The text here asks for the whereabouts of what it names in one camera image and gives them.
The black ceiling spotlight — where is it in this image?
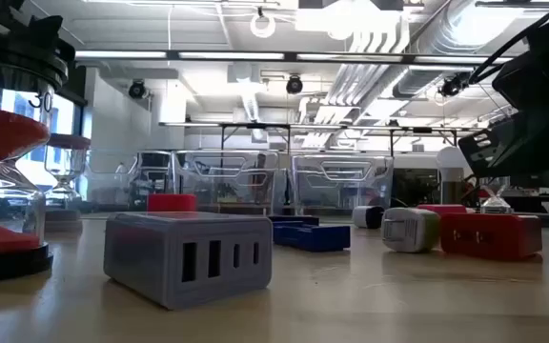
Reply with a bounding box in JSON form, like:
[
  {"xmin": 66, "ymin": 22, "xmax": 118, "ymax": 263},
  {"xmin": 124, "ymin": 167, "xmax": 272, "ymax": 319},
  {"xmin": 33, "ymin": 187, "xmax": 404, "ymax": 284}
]
[
  {"xmin": 128, "ymin": 79, "xmax": 150, "ymax": 100},
  {"xmin": 285, "ymin": 74, "xmax": 304, "ymax": 95},
  {"xmin": 438, "ymin": 71, "xmax": 471, "ymax": 99}
]

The person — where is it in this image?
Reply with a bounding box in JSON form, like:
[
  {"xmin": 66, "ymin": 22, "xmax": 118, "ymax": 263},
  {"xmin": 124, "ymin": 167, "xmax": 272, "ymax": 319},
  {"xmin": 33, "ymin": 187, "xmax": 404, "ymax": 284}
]
[{"xmin": 251, "ymin": 152, "xmax": 269, "ymax": 192}]

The black metal workstation frame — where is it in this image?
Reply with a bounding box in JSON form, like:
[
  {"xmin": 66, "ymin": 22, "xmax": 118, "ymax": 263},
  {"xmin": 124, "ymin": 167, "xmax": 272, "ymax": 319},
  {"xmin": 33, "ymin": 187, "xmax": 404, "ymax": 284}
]
[{"xmin": 158, "ymin": 121, "xmax": 483, "ymax": 158}]

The silver ventilation duct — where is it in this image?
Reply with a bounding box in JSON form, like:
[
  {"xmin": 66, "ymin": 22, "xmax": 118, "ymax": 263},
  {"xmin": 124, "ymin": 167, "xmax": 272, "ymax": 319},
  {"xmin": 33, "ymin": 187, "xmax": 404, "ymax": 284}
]
[{"xmin": 391, "ymin": 0, "xmax": 549, "ymax": 99}]

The white charger with dark end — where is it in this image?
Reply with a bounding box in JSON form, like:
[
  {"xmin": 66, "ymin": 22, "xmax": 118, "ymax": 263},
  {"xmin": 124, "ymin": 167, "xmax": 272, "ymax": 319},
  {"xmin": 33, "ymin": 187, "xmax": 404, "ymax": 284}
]
[{"xmin": 352, "ymin": 205, "xmax": 386, "ymax": 230}]

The grey lavender multiport charger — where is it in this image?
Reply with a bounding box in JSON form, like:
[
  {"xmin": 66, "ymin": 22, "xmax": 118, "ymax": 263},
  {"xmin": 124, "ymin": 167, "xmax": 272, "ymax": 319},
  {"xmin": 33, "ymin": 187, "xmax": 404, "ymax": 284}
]
[{"xmin": 103, "ymin": 211, "xmax": 275, "ymax": 311}]

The green and white charger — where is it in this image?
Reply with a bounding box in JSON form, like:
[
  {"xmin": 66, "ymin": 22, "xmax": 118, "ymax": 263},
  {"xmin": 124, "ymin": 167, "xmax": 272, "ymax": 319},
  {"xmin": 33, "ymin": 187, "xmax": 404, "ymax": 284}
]
[{"xmin": 380, "ymin": 206, "xmax": 441, "ymax": 254}]

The pink charger with white end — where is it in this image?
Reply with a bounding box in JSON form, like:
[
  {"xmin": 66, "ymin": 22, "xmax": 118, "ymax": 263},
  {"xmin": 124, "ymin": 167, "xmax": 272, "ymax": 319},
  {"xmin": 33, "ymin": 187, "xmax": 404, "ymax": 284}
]
[{"xmin": 416, "ymin": 203, "xmax": 477, "ymax": 216}]

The white ring ceiling fixture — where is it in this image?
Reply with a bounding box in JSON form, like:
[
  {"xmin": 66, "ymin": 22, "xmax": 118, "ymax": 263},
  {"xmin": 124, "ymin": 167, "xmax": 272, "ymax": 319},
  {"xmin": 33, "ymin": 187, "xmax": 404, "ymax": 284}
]
[{"xmin": 249, "ymin": 11, "xmax": 277, "ymax": 40}]

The red wall charger with prongs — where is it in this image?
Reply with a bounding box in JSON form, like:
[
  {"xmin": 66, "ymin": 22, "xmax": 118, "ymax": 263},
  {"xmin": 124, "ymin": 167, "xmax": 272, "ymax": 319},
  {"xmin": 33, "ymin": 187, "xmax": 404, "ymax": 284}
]
[{"xmin": 439, "ymin": 212, "xmax": 544, "ymax": 262}]

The black overhead light bar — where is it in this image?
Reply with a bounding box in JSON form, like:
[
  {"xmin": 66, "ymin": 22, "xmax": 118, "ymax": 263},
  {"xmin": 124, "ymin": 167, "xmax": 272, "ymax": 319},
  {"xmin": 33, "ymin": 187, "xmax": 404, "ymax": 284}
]
[{"xmin": 72, "ymin": 49, "xmax": 515, "ymax": 66}]

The white bulb lamp wooden base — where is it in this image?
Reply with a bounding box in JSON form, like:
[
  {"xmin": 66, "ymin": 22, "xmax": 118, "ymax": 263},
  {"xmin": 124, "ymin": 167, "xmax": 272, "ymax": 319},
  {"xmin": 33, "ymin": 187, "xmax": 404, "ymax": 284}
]
[{"xmin": 435, "ymin": 145, "xmax": 469, "ymax": 207}]

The black capped red sand hourglass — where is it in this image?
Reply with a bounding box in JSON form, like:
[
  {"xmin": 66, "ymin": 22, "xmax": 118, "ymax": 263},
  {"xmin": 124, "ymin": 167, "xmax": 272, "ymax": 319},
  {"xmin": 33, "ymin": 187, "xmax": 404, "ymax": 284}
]
[{"xmin": 0, "ymin": 30, "xmax": 70, "ymax": 284}]

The black capped yellow sand hourglass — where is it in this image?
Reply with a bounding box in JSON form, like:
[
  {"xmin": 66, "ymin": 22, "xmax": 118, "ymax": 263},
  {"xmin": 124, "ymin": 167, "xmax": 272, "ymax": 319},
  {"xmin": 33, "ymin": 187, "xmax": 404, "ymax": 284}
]
[{"xmin": 479, "ymin": 184, "xmax": 513, "ymax": 215}]

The clear plastic bin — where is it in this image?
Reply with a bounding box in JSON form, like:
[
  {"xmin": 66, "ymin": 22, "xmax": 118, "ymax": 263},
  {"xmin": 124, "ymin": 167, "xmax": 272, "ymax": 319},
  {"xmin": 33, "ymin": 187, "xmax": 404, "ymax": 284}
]
[
  {"xmin": 291, "ymin": 152, "xmax": 396, "ymax": 218},
  {"xmin": 81, "ymin": 148, "xmax": 176, "ymax": 215},
  {"xmin": 172, "ymin": 149, "xmax": 283, "ymax": 216}
]

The black computer monitor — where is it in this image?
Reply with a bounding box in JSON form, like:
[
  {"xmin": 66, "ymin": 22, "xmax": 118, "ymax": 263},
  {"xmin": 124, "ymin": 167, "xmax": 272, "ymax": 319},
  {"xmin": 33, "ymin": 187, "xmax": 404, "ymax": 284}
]
[{"xmin": 510, "ymin": 171, "xmax": 549, "ymax": 190}]

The small red charger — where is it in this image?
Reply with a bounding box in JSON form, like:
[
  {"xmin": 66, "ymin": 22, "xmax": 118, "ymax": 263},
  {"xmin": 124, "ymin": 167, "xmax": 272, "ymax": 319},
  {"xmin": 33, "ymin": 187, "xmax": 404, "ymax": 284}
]
[{"xmin": 147, "ymin": 192, "xmax": 198, "ymax": 213}]

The blue rectangular case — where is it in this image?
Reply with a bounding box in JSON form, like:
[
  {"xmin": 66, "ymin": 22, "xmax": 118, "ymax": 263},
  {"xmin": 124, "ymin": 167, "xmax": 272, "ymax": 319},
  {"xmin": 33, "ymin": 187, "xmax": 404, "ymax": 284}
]
[{"xmin": 273, "ymin": 220, "xmax": 352, "ymax": 253}]

